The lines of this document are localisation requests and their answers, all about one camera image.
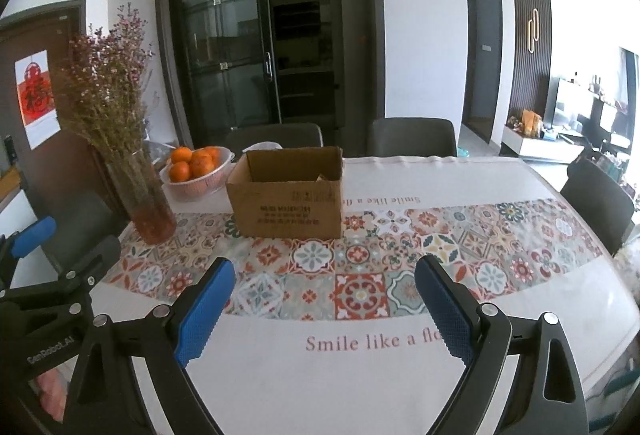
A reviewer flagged black glass door cabinet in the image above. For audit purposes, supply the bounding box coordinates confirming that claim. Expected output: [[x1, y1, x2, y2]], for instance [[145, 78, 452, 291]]
[[155, 0, 384, 156]]

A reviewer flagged red paper door poster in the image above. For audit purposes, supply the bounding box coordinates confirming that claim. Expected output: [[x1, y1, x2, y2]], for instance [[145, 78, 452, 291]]
[[14, 50, 61, 150]]

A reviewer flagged white tv console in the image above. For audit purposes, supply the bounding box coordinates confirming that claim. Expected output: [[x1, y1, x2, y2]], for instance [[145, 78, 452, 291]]
[[500, 126, 584, 164]]

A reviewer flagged dark dining chair right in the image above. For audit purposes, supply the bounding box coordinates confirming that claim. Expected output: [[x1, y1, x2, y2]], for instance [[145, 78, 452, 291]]
[[561, 158, 634, 255]]

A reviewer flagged brown cardboard box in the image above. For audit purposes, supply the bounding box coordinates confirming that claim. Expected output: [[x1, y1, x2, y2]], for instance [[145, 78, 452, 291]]
[[226, 147, 343, 240]]

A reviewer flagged grey dining chair left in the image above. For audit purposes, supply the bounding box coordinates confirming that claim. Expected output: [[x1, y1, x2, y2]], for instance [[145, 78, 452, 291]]
[[224, 123, 323, 155]]

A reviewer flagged tissue pack with white tissue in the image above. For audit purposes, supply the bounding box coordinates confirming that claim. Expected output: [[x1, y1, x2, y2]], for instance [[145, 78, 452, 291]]
[[242, 141, 282, 153]]

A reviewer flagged patterned tablecloth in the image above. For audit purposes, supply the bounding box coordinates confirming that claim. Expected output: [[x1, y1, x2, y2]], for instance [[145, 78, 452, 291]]
[[92, 158, 639, 434]]

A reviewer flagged white basket of oranges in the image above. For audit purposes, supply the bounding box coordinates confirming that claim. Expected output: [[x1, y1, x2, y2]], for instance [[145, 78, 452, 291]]
[[160, 146, 234, 202]]

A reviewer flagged glass vase with dried flowers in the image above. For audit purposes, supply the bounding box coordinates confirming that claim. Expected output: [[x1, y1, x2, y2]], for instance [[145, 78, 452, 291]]
[[54, 4, 176, 245]]

